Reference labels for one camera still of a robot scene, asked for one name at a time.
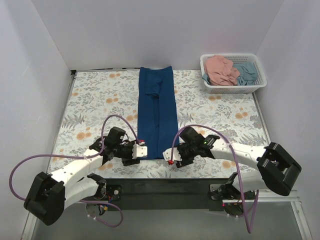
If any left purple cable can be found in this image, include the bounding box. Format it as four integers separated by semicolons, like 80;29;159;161
8;114;146;228

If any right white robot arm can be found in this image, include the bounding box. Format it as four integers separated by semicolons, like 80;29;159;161
163;125;302;200

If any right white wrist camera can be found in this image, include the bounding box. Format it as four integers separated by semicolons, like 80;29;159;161
162;147;182;165

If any purple cable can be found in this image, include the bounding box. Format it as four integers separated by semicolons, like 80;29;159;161
8;114;146;228
171;124;260;234

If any light blue t shirt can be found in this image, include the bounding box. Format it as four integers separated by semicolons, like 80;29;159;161
233;62;258;86

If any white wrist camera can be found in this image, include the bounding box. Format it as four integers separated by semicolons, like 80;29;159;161
132;141;148;159
162;147;182;165

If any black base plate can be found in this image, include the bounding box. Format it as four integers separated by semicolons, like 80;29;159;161
103;178;243;216

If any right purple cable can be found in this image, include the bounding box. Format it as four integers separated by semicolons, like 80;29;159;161
171;124;260;234

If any dark blue t shirt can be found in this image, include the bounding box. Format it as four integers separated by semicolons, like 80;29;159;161
137;66;179;160

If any pink t shirt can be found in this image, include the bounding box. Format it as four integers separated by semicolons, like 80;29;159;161
204;55;240;86

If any aluminium rail frame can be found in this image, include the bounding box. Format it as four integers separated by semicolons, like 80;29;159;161
19;181;313;240

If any floral table mat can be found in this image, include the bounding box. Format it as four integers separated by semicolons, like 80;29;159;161
48;70;269;179

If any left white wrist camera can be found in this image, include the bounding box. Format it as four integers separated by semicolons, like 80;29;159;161
132;141;148;159

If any white plastic basket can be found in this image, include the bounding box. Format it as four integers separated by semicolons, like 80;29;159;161
200;53;267;94

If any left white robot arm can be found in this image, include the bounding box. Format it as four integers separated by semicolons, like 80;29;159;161
23;127;148;226

